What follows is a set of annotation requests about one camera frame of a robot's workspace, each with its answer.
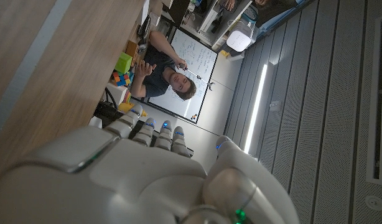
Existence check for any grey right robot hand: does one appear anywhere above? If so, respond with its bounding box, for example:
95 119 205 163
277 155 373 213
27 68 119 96
0 103 301 224

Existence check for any grabber stick tool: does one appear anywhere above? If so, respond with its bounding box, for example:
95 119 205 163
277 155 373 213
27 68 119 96
177 62 217 91

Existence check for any white flat device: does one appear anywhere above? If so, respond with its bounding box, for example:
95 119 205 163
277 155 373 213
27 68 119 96
88 116 104 129

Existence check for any yellow mustard bottle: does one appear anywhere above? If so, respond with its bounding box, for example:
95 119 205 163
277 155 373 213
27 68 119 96
117 102 149 118

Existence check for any white cube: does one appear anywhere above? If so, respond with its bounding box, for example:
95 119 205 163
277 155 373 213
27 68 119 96
105 82 129 106

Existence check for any colourful puzzle cube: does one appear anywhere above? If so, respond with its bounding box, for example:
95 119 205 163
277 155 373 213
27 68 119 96
111 70 132 88

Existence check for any seated person in blue t-shirt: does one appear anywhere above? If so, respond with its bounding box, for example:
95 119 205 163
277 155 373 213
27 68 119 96
129 29 198 101

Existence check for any green cube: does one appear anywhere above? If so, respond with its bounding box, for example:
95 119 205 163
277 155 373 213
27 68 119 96
114 52 134 75

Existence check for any orange brick block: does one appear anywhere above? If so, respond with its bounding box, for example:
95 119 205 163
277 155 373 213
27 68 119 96
125 40 140 60

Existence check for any ceiling light strip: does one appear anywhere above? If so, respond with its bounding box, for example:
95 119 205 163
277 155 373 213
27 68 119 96
243 63 270 155

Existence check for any white paper cup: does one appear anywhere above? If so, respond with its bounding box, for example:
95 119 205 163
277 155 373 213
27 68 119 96
148 10 163 27

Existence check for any white air purifier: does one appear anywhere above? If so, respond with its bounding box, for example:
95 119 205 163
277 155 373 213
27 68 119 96
225 17 258 54

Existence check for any white shelf unit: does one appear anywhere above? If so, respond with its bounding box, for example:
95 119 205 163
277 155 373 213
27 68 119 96
195 0 253 50

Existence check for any round ceiling fitting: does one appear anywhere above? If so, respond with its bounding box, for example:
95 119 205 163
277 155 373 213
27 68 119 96
365 195 382 213

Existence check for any long ceiling vent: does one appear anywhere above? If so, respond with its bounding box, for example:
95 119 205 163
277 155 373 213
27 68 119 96
364 14 382 187

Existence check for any whiteboard with black frame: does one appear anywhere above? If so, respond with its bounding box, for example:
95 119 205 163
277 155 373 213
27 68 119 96
147 27 219 125

